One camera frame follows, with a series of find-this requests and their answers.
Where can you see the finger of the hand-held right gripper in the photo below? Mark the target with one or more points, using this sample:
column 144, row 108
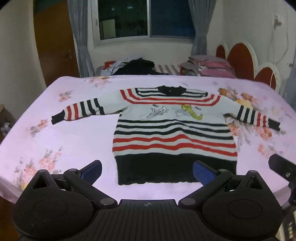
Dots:
column 281, row 164

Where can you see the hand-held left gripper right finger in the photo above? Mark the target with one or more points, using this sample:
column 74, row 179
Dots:
column 203, row 173

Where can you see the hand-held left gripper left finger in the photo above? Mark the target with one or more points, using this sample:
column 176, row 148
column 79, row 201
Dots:
column 92, row 171

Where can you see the striped knit sweater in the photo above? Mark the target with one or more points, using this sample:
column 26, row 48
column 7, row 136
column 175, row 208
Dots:
column 173, row 129

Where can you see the light blue clothes pile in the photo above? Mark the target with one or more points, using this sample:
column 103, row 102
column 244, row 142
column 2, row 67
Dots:
column 118, row 64

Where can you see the bed with pink floral sheet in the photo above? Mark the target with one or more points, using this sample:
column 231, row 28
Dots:
column 69, row 139

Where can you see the wooden side cabinet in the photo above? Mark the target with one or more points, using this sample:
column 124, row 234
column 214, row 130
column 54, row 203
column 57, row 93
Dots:
column 5, row 120

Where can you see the colourful printed cloth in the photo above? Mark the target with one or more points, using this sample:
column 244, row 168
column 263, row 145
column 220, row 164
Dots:
column 189, row 72

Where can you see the red pillow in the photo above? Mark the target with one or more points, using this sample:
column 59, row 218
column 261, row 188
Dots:
column 108, row 64

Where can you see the stack of pink grey bedding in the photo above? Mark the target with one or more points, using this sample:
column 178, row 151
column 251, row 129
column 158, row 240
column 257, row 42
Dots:
column 212, row 66

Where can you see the grey striped mattress sheet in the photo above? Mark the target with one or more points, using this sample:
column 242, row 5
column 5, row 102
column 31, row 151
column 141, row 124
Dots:
column 166, row 69

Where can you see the black clothing pile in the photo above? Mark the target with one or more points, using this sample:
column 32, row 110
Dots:
column 136, row 67

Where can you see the scalloped red white headboard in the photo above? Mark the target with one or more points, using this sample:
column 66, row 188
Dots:
column 240, row 55

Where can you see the brown wooden door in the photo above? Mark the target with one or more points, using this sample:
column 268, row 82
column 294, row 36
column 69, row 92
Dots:
column 53, row 46

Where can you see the grey curtain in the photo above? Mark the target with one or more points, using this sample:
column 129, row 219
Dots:
column 201, row 25
column 81, row 39

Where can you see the sliding glass window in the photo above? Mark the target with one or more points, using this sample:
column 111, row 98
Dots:
column 143, row 18

